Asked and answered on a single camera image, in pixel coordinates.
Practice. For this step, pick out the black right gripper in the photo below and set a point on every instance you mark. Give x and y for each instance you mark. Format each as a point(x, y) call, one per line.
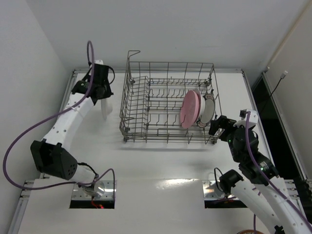
point(222, 124)

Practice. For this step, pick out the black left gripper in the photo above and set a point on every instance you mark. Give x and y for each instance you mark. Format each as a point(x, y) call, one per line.
point(103, 91)

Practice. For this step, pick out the white plate with green rim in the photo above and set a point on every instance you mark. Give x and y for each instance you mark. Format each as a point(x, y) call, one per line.
point(208, 113)

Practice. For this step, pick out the white deep plate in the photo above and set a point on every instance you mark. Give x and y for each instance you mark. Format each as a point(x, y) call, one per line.
point(201, 103)

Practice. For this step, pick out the pink plate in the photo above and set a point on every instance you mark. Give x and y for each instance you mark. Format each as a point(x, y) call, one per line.
point(189, 110)

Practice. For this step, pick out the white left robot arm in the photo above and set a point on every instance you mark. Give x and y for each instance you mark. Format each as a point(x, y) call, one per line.
point(52, 154)

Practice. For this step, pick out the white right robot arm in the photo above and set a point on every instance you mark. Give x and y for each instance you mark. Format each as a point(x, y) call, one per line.
point(257, 183)

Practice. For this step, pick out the brown rimmed bowl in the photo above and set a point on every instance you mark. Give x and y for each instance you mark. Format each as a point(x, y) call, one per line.
point(249, 231)

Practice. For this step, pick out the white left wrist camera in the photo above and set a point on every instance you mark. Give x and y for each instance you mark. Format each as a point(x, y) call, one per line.
point(99, 62)

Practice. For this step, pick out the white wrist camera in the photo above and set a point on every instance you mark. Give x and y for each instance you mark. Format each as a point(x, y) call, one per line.
point(249, 118)
point(99, 62)

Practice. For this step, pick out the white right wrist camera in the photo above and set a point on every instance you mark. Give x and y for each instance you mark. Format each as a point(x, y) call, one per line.
point(249, 118)

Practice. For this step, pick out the metal wire dish rack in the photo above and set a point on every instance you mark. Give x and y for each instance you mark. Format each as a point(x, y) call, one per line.
point(152, 97)

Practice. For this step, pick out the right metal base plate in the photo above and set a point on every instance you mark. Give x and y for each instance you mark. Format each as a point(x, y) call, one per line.
point(211, 192)

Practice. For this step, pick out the metal base plate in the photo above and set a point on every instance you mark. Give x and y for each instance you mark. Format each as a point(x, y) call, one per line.
point(103, 190)
point(211, 192)

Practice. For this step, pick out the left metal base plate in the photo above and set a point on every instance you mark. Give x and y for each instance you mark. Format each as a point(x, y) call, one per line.
point(103, 190)

